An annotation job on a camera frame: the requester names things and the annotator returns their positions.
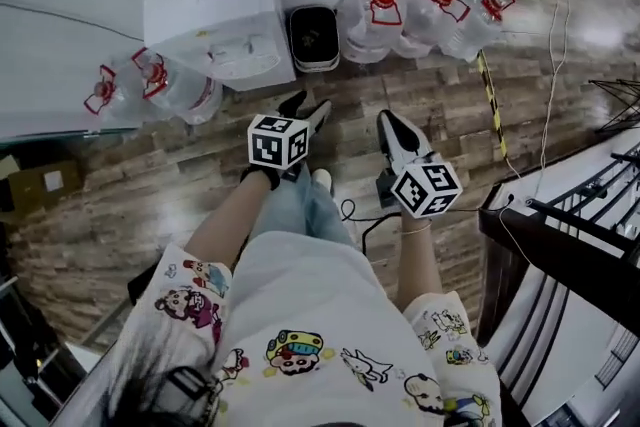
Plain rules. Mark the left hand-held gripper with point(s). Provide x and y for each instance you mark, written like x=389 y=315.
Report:
x=272 y=142

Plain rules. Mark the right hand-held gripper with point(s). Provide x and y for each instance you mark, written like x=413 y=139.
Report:
x=425 y=190

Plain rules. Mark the person's right forearm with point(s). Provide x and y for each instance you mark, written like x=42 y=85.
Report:
x=420 y=265

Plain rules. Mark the person's left forearm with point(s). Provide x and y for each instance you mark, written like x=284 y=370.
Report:
x=225 y=225

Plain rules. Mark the person's right shoe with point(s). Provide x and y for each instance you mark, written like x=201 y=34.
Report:
x=322 y=179

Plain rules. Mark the beige waste bin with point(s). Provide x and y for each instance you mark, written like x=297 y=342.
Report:
x=314 y=37

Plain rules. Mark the white drip tray grille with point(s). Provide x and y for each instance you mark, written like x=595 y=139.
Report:
x=245 y=65

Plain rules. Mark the yellow black striped tape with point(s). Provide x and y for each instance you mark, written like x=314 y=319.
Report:
x=493 y=102

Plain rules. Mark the light blue jeans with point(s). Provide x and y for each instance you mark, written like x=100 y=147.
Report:
x=310 y=215

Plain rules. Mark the white cartoon print t-shirt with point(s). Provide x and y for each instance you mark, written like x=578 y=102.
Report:
x=310 y=305

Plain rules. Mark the cardboard box white label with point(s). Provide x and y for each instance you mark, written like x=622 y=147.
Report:
x=40 y=185

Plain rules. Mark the glass partition metal frame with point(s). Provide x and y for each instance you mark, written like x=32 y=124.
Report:
x=50 y=137

